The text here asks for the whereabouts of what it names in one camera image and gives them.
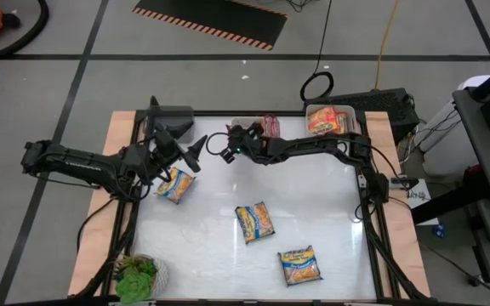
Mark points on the white plastic bin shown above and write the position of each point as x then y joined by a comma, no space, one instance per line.
241,120

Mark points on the dark grey plastic bin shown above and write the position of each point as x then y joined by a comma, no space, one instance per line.
177,115

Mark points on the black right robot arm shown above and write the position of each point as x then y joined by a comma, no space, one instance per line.
313,143

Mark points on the blue soy sauce ramen pack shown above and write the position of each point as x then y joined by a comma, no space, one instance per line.
299,265
254,222
174,185

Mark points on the light wooden side board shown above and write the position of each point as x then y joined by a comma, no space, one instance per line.
113,127
379,127

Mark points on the black computer case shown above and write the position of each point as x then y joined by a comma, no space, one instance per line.
377,104

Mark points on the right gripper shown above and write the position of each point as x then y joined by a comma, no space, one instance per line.
249,144

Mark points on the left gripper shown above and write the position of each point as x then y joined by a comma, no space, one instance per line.
170,149

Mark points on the small blue object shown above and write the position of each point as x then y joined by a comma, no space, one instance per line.
439,230

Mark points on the black hazard-striped floor mat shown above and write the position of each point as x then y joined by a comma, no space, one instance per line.
211,19

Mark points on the white paper sheet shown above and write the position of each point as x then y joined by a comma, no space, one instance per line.
421,208

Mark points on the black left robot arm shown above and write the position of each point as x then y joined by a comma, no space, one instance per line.
79,163

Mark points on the green plant in white pot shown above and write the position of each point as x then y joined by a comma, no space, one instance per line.
136,280

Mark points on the pale grey plastic bin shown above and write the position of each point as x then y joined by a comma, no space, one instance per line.
352,111

